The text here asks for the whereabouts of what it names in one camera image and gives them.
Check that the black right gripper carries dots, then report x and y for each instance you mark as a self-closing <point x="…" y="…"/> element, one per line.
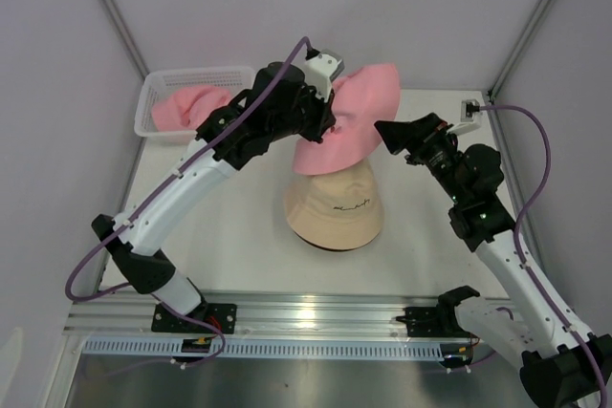
<point x="430" y="130"/>

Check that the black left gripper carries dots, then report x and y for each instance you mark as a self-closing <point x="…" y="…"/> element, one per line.
<point x="325" y="118"/>

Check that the pink bucket hat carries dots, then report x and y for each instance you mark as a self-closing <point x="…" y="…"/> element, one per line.
<point x="370" y="94"/>
<point x="187" y="108"/>

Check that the beige bucket hat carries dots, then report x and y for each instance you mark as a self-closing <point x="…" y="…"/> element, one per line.
<point x="342" y="202"/>

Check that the black bucket hat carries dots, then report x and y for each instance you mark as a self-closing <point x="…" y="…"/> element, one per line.
<point x="344" y="242"/>

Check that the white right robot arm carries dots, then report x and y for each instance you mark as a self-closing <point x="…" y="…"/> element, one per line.
<point x="559" y="359"/>

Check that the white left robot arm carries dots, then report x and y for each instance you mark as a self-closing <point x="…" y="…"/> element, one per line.
<point x="134" y="239"/>

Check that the white plastic basket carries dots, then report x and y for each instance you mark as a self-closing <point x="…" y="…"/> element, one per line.
<point x="160" y="85"/>

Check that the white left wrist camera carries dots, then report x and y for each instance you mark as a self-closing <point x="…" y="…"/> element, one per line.
<point x="321" y="68"/>

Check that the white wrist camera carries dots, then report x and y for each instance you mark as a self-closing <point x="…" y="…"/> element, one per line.
<point x="470" y="118"/>
<point x="321" y="68"/>

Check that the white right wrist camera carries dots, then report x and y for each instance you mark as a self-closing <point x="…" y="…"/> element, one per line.
<point x="470" y="118"/>

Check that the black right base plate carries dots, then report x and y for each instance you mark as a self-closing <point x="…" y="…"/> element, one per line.
<point x="432" y="322"/>

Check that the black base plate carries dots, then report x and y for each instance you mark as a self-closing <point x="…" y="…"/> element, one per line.
<point x="221" y="316"/>
<point x="432" y="322"/>

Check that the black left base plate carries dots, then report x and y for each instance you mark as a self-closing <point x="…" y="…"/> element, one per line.
<point x="221" y="316"/>

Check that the aluminium corner post left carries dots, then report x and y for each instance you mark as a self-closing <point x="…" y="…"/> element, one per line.
<point x="127" y="41"/>

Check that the white slotted cable duct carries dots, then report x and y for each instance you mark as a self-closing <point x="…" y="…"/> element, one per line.
<point x="354" y="350"/>

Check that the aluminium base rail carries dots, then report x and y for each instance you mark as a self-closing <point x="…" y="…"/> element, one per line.
<point x="259" y="315"/>

